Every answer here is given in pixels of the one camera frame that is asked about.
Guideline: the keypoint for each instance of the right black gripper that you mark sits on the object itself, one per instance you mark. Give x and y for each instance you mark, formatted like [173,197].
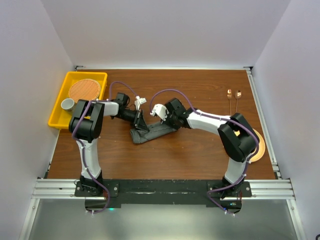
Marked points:
[167,122]

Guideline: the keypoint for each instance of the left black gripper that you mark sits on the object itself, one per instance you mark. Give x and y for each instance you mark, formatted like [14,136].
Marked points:
[139,122]

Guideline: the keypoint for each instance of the grey cloth napkin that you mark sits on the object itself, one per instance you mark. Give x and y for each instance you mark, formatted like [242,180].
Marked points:
[156,130]

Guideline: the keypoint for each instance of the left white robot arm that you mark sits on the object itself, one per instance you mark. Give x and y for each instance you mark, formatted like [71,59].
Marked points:
[86,126]

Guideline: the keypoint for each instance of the rose gold fork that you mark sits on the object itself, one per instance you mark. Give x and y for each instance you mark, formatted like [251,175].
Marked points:
[229,97]

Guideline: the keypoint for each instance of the rose gold spoon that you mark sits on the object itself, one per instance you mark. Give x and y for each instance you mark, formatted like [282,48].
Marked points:
[237,96]

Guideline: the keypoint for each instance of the orange woven coaster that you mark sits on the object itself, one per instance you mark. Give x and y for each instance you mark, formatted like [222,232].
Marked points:
[85,89]

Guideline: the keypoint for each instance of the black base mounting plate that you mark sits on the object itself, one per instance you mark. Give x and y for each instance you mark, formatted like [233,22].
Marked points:
[165,192]

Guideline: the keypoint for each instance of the grey ceramic cup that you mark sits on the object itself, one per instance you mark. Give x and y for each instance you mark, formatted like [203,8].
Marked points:
[68,104]

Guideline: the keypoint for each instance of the yellow plastic tray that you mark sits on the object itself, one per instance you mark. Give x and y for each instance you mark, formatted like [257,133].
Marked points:
[60,118]

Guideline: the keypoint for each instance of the golden round plate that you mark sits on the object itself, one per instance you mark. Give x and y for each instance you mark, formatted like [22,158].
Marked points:
[261,150]

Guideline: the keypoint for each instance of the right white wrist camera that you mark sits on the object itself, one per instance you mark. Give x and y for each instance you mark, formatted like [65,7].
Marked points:
[159,110]

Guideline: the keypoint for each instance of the aluminium frame rail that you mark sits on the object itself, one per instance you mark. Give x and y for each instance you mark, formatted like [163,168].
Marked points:
[64,189]

